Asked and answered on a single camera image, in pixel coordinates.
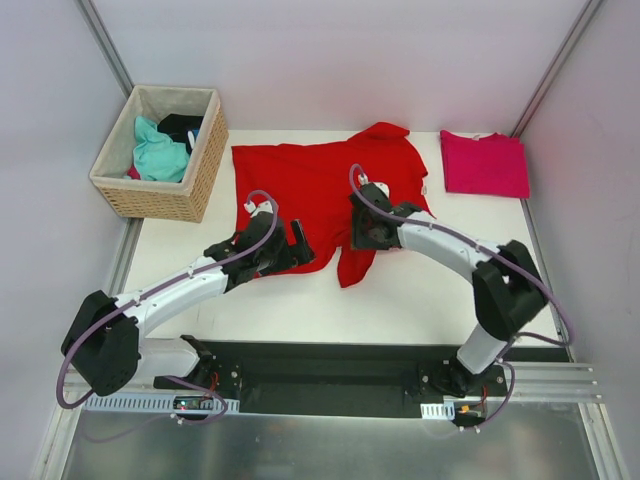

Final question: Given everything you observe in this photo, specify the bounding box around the red t shirt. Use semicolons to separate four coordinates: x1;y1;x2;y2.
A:
232;122;429;288

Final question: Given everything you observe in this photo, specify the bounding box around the magenta t shirt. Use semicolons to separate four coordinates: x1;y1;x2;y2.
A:
439;130;530;199

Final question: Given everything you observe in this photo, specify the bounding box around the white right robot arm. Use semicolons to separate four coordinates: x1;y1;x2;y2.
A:
350;182;548;398

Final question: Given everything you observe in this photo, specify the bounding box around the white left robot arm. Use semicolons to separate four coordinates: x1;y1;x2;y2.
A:
59;212;315;396

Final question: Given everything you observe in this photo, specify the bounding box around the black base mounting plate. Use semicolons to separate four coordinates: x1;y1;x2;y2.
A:
153;340;511;419

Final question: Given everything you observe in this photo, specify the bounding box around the wicker laundry basket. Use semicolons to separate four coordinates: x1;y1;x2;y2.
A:
90;85;228;223

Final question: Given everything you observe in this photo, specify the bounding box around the teal t shirt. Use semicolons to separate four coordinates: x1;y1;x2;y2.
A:
127;116;190;183

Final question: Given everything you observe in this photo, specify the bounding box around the black printed t shirt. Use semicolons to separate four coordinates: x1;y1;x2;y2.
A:
157;113;204;153

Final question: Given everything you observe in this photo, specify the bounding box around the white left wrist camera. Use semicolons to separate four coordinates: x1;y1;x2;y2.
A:
244;200;273;218

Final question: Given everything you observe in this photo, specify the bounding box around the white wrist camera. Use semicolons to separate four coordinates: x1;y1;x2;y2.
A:
244;200;273;218
358;174;390;197

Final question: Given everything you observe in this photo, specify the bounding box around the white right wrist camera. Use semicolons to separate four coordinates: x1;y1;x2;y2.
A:
358;174;390;197

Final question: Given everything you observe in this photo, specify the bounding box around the left slotted cable duct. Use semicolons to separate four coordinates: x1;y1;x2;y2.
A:
83;393;240;415

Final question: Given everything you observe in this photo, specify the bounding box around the slotted cable duct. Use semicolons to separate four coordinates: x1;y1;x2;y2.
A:
420;402;455;421
83;393;240;415

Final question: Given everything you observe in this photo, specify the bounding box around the right slotted cable duct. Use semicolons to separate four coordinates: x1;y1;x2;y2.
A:
420;402;455;421

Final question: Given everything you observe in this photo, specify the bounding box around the left aluminium corner post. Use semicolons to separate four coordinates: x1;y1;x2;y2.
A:
74;0;135;97

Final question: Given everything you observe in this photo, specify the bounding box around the aluminium corner post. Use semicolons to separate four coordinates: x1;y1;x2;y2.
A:
510;0;607;138
74;0;135;97

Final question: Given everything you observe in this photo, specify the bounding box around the aluminium frame rail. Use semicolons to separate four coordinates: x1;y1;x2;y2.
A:
62;351;599;401

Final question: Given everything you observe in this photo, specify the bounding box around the right aluminium corner post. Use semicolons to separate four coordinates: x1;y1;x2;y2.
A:
510;0;607;138

